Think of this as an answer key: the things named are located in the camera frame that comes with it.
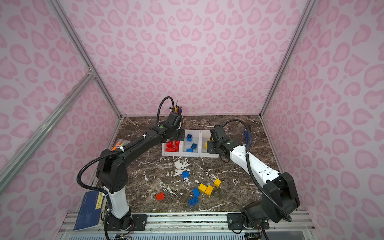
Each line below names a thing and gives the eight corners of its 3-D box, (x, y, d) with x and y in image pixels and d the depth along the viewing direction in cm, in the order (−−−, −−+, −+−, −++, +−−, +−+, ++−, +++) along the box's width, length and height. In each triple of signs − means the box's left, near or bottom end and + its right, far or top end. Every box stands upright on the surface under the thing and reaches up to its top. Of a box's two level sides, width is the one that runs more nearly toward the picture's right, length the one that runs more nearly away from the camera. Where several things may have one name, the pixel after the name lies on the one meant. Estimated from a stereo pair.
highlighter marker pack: (112, 150, 103) (110, 149, 101) (116, 140, 108) (115, 138, 107) (126, 150, 103) (125, 148, 101) (130, 140, 108) (129, 138, 107)
